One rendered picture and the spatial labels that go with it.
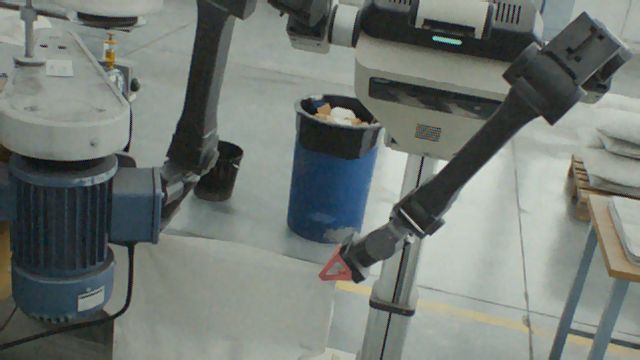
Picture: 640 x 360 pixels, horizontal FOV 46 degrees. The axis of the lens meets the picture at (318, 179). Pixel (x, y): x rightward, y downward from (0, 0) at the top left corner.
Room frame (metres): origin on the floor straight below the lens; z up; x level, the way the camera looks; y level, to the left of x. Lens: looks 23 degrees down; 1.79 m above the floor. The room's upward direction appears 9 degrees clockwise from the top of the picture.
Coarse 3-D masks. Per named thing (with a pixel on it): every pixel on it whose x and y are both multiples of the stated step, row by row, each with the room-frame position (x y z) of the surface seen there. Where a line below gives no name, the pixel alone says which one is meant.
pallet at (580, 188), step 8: (576, 160) 4.86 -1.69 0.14; (576, 168) 4.72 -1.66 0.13; (584, 168) 4.72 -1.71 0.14; (568, 176) 4.91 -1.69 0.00; (576, 176) 4.59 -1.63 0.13; (584, 176) 4.57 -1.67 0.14; (576, 184) 4.50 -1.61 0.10; (584, 184) 4.42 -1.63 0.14; (576, 192) 4.53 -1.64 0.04; (584, 192) 4.28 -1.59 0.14; (592, 192) 4.30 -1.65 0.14; (600, 192) 4.35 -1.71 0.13; (608, 192) 4.36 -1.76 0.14; (584, 200) 4.20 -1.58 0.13; (576, 208) 4.26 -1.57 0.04; (584, 208) 4.19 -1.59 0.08; (576, 216) 4.20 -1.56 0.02; (584, 216) 4.19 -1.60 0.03
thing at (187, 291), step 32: (160, 256) 1.33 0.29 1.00; (192, 256) 1.32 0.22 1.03; (224, 256) 1.31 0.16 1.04; (256, 256) 1.34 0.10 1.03; (160, 288) 1.33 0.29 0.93; (192, 288) 1.31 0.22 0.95; (224, 288) 1.31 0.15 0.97; (256, 288) 1.31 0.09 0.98; (288, 288) 1.31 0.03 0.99; (320, 288) 1.31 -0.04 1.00; (128, 320) 1.33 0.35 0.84; (160, 320) 1.33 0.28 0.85; (192, 320) 1.31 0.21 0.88; (224, 320) 1.31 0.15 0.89; (256, 320) 1.31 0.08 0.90; (288, 320) 1.31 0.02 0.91; (320, 320) 1.31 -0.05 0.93; (128, 352) 1.28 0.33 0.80; (160, 352) 1.27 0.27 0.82; (192, 352) 1.27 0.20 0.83; (224, 352) 1.29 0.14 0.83; (256, 352) 1.29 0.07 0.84; (288, 352) 1.30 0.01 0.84; (320, 352) 1.31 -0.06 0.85
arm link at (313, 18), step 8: (272, 0) 1.53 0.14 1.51; (280, 0) 1.48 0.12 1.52; (288, 0) 1.44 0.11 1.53; (296, 0) 1.46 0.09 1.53; (304, 0) 1.48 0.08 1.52; (312, 0) 1.48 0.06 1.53; (320, 0) 1.51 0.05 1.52; (296, 8) 1.48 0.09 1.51; (304, 8) 1.48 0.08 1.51; (312, 8) 1.49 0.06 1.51; (320, 8) 1.54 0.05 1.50; (304, 16) 1.51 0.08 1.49; (312, 16) 1.51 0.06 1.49; (320, 16) 1.56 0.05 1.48; (312, 24) 1.53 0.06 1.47
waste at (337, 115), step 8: (328, 104) 3.72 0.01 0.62; (320, 112) 3.71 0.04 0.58; (328, 112) 3.72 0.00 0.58; (336, 112) 3.70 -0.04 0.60; (344, 112) 3.70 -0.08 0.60; (352, 112) 3.74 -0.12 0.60; (328, 120) 3.48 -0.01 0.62; (336, 120) 3.52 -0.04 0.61; (344, 120) 3.56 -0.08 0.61; (352, 120) 3.64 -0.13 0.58
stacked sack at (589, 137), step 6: (576, 132) 4.96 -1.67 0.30; (582, 132) 4.84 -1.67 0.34; (588, 132) 4.81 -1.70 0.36; (594, 132) 4.79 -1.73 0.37; (582, 138) 4.75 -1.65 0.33; (588, 138) 4.70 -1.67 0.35; (594, 138) 4.68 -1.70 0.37; (588, 144) 4.61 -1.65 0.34; (594, 144) 4.61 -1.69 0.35; (600, 144) 4.61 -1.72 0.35
